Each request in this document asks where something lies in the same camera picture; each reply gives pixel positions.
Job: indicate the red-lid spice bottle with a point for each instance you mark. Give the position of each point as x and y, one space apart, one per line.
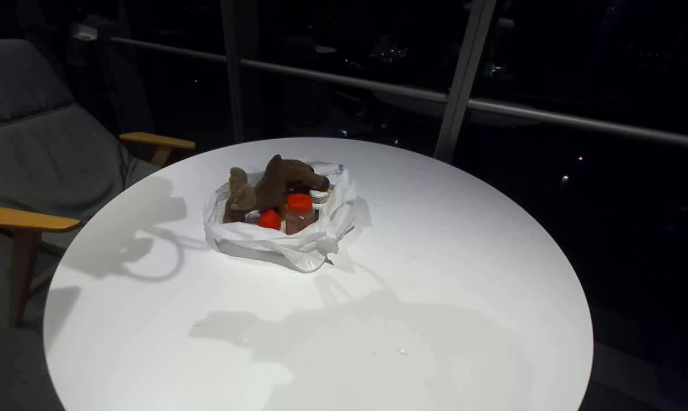
299 212

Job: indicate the brown plush moose toy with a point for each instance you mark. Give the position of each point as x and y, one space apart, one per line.
277 180

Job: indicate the small red-lid container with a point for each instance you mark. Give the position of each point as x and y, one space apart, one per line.
271 220

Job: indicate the white plastic bag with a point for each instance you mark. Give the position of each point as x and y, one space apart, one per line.
304 250

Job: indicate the metal window railing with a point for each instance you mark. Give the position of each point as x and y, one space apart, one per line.
87 33

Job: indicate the grey armchair wooden arms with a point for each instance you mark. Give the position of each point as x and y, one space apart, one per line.
59 162

